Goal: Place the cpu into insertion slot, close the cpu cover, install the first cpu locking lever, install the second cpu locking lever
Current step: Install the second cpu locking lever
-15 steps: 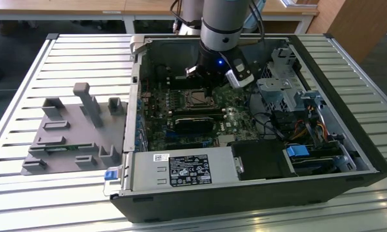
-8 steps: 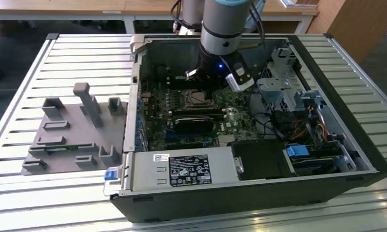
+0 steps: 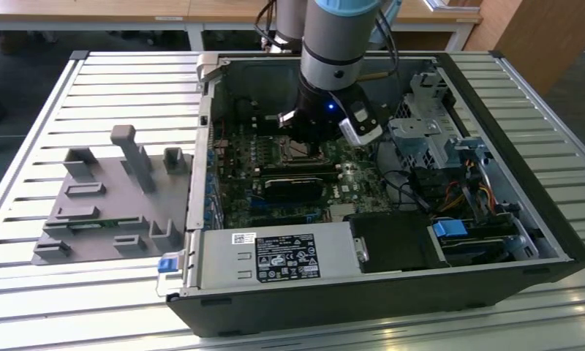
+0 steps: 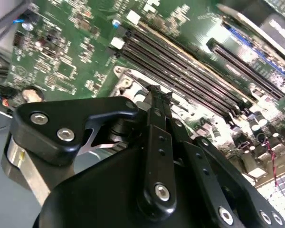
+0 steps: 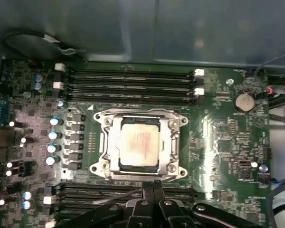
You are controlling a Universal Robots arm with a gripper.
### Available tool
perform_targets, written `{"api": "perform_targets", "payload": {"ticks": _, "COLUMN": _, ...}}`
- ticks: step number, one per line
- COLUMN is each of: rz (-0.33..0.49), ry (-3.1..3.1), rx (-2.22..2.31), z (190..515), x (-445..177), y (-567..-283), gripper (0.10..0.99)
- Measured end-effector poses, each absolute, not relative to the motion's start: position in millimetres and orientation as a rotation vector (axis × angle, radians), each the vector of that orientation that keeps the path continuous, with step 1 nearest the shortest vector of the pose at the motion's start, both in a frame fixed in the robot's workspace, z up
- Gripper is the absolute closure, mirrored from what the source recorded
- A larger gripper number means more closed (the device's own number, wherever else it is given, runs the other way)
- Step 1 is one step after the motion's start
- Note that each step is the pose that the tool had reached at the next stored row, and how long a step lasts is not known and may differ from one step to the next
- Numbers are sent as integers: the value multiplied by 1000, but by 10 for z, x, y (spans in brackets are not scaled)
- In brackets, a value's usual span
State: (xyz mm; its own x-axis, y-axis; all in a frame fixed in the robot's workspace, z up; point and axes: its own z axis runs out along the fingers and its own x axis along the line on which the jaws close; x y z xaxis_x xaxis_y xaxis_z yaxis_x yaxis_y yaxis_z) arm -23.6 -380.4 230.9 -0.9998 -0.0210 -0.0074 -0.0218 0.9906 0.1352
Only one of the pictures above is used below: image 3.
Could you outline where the silver green CPU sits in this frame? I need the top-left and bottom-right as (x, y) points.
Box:
(291, 140), (315, 158)

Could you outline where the metal socket cover frame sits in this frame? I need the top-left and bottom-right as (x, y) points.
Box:
(280, 135), (325, 164)

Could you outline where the green motherboard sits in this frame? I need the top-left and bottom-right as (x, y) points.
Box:
(209, 116), (396, 230)

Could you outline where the silver drive cage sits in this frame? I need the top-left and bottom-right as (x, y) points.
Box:
(387, 93), (475, 173)

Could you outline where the black graphics card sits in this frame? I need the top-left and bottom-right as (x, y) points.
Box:
(263, 177), (325, 202)

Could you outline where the silver chipset heatsink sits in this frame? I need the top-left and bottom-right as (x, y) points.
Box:
(329, 204), (357, 220)

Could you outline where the black plastic shroud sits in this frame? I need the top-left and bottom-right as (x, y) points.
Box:
(348, 214), (443, 273)

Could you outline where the blue disk carrier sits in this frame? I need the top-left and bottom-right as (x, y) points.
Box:
(432, 218), (469, 241)

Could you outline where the silver power supply unit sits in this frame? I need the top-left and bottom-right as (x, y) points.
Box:
(195, 222), (367, 290)

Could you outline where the grey parts rack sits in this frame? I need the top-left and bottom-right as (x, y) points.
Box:
(31, 124), (196, 266)

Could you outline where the wooden cabinet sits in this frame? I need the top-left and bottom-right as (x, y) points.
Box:
(463, 0), (585, 98)

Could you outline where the green RAM stick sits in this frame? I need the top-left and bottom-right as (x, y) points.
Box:
(67, 219), (140, 230)

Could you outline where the black PC case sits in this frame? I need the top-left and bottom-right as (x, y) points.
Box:
(165, 50), (585, 338)

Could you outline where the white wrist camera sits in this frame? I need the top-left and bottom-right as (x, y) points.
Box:
(339, 102), (384, 147)

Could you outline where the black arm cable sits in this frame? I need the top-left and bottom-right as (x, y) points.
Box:
(369, 7), (401, 110)

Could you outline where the black data cable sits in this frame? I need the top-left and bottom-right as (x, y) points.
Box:
(379, 170), (431, 214)

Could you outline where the wooden desk white frame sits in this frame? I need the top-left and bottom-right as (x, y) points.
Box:
(0, 0), (199, 34)
(187, 0), (484, 52)

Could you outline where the coloured power wire bundle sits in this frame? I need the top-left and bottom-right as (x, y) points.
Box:
(439, 178), (499, 216)

